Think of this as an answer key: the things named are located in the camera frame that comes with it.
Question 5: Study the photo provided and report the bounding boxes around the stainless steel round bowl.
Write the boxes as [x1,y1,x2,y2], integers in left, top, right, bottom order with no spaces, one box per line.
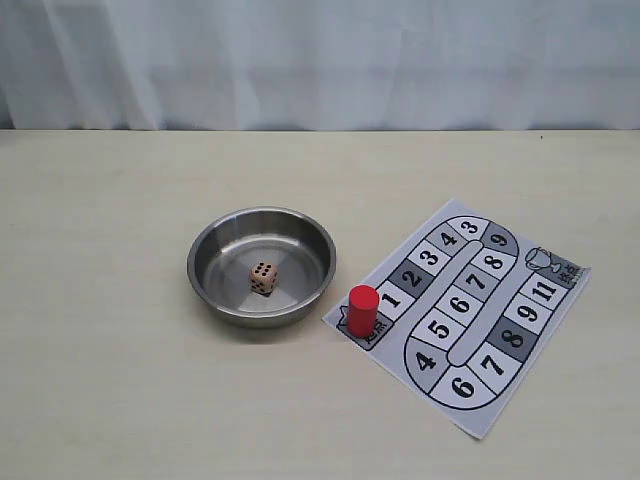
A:
[186,206,337,329]

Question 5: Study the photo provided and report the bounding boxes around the red cylinder game piece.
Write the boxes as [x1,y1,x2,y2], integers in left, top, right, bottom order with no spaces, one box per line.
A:
[347,284,380,338]

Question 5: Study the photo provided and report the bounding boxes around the wooden die with black pips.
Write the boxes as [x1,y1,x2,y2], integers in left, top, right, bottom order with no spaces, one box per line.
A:
[249,261,278,295]

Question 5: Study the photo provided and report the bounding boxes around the printed paper game board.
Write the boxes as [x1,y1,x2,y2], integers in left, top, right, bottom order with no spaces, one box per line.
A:
[321,197,593,442]

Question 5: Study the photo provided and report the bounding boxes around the white curtain backdrop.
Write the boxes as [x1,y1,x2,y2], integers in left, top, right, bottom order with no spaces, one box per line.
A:
[1,1,639,131]

